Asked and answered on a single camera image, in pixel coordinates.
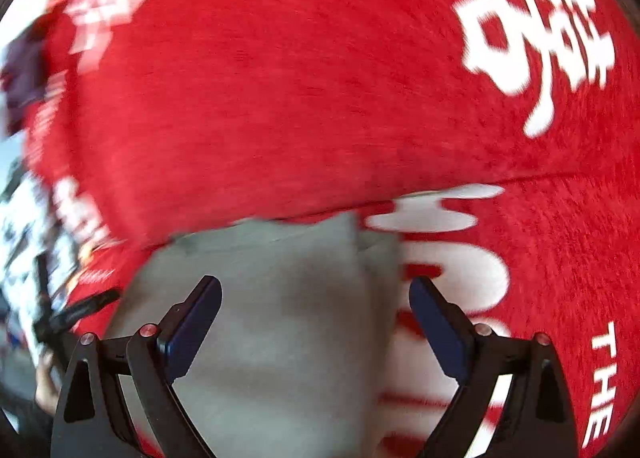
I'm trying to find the red printed blanket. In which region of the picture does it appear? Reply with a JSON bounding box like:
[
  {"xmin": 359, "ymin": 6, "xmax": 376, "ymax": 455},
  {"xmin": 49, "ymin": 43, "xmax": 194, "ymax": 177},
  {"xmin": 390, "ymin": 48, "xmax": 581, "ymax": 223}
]
[{"xmin": 20, "ymin": 0, "xmax": 633, "ymax": 458}]

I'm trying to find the pile of patterned clothes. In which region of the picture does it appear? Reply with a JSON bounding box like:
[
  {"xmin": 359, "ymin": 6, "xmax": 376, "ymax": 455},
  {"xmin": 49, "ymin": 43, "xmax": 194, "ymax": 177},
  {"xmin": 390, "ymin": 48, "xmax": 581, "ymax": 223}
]
[{"xmin": 0, "ymin": 158, "xmax": 58, "ymax": 349}]

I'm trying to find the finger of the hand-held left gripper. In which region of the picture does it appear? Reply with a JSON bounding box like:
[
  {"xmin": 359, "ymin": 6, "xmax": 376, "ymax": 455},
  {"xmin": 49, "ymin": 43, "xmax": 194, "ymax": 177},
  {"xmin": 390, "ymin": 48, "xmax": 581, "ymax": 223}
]
[{"xmin": 49, "ymin": 287, "xmax": 122, "ymax": 333}]

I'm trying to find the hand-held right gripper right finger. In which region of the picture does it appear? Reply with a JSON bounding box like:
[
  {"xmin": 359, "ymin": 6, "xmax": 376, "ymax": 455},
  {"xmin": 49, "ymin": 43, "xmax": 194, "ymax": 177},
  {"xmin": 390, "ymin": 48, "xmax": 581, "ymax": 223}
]
[{"xmin": 409, "ymin": 276, "xmax": 581, "ymax": 458}]

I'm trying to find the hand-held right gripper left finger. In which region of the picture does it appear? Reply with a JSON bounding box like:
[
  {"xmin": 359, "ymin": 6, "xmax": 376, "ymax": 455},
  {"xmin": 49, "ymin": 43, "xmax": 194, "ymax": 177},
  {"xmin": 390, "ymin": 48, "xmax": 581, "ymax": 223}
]
[{"xmin": 50, "ymin": 276, "xmax": 222, "ymax": 458}]

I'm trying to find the grey knit sweater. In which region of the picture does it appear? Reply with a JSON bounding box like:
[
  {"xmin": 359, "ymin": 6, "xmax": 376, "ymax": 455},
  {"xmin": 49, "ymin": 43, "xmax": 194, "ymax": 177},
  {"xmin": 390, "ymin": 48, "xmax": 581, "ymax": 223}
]
[{"xmin": 107, "ymin": 213, "xmax": 403, "ymax": 458}]

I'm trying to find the person's left hand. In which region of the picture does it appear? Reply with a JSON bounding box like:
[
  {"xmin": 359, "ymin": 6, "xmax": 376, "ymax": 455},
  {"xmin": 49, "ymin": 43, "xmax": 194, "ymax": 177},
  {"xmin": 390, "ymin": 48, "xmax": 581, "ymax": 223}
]
[{"xmin": 34, "ymin": 350, "xmax": 65, "ymax": 415}]

